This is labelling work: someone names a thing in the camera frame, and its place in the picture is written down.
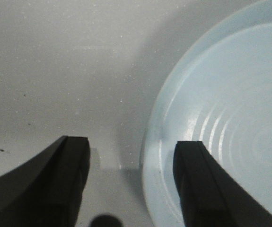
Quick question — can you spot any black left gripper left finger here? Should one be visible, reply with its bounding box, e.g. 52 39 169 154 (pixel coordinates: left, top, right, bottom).
0 136 90 227

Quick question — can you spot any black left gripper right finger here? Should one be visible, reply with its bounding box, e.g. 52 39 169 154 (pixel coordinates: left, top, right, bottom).
173 141 272 227

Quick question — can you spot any light blue plate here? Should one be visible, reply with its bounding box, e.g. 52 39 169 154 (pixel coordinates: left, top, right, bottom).
141 0 272 227

